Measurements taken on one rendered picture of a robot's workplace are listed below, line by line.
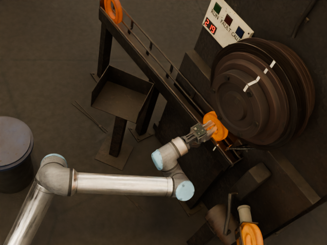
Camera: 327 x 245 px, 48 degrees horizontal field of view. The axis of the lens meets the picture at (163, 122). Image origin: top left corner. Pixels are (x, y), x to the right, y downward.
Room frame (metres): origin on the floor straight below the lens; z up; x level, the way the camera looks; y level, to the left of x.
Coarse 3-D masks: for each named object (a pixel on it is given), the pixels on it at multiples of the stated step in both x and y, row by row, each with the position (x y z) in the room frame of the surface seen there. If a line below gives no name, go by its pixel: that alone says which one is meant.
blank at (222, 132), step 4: (212, 112) 1.15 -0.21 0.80; (204, 116) 1.15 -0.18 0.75; (208, 116) 1.14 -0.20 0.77; (212, 116) 1.13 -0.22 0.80; (216, 116) 1.12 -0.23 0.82; (204, 120) 1.14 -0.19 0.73; (208, 120) 1.13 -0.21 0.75; (212, 120) 1.12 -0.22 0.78; (216, 120) 1.11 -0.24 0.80; (216, 124) 1.10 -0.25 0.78; (220, 124) 1.09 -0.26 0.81; (208, 128) 1.11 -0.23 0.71; (220, 128) 1.08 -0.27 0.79; (224, 128) 1.08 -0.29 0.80; (216, 132) 1.10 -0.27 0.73; (220, 132) 1.07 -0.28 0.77; (224, 132) 1.07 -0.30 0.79; (216, 136) 1.08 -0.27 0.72; (220, 136) 1.07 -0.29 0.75; (224, 136) 1.07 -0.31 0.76; (216, 140) 1.07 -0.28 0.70
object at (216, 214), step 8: (216, 208) 0.80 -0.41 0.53; (224, 208) 0.82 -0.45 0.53; (208, 216) 0.76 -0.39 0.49; (216, 216) 0.76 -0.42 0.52; (224, 216) 0.77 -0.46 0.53; (232, 216) 0.79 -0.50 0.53; (208, 224) 0.75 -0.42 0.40; (216, 224) 0.73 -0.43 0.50; (224, 224) 0.74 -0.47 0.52; (232, 224) 0.75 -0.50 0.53; (200, 232) 0.75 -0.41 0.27; (208, 232) 0.73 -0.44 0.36; (216, 232) 0.70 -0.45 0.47; (232, 232) 0.71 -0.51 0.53; (192, 240) 0.75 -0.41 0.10; (200, 240) 0.73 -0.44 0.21; (208, 240) 0.71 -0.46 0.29; (224, 240) 0.67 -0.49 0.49; (232, 240) 0.68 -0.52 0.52
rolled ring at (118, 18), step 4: (104, 0) 1.77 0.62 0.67; (108, 0) 1.76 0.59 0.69; (112, 0) 1.71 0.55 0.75; (116, 0) 1.71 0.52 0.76; (104, 4) 1.77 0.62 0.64; (108, 4) 1.77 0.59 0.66; (116, 4) 1.69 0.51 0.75; (120, 4) 1.71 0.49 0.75; (108, 8) 1.76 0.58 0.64; (116, 8) 1.68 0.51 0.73; (120, 8) 1.69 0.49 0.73; (108, 12) 1.74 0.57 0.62; (112, 12) 1.76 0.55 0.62; (116, 12) 1.68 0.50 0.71; (120, 12) 1.68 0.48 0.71; (112, 16) 1.73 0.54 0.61; (116, 16) 1.67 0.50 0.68; (120, 16) 1.67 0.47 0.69; (116, 20) 1.67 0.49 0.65; (120, 20) 1.68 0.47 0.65
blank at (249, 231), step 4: (248, 224) 0.69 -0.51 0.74; (252, 224) 0.69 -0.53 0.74; (244, 228) 0.68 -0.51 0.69; (248, 228) 0.67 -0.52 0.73; (252, 228) 0.66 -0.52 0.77; (256, 228) 0.66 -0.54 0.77; (244, 232) 0.66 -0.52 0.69; (248, 232) 0.65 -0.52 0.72; (252, 232) 0.64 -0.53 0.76; (256, 232) 0.64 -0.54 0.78; (260, 232) 0.65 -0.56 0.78; (244, 236) 0.65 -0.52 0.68; (248, 236) 0.65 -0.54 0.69; (252, 236) 0.63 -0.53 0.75; (256, 236) 0.63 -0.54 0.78; (260, 236) 0.63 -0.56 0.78; (244, 240) 0.64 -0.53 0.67; (248, 240) 0.64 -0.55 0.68; (252, 240) 0.62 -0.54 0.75; (256, 240) 0.61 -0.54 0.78; (260, 240) 0.62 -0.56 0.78; (244, 244) 0.62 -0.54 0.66; (248, 244) 0.62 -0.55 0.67; (252, 244) 0.60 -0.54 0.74; (256, 244) 0.60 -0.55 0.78; (260, 244) 0.60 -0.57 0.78
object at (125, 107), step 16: (112, 80) 1.26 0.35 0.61; (128, 80) 1.25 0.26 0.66; (144, 80) 1.25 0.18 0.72; (96, 96) 1.12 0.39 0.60; (112, 96) 1.17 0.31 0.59; (128, 96) 1.20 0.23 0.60; (144, 96) 1.23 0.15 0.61; (112, 112) 1.07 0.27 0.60; (128, 112) 1.10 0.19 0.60; (112, 144) 1.12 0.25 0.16; (128, 144) 1.25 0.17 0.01; (112, 160) 1.09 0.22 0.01
